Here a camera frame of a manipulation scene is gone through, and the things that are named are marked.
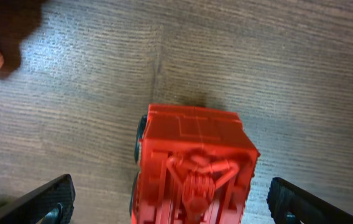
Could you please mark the red toy fire truck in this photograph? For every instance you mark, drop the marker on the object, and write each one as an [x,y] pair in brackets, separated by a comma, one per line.
[195,166]

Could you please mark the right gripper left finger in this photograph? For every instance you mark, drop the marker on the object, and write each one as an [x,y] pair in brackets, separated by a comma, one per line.
[50,203]

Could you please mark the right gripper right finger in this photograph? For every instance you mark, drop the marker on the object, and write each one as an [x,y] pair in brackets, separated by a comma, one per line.
[290,204]

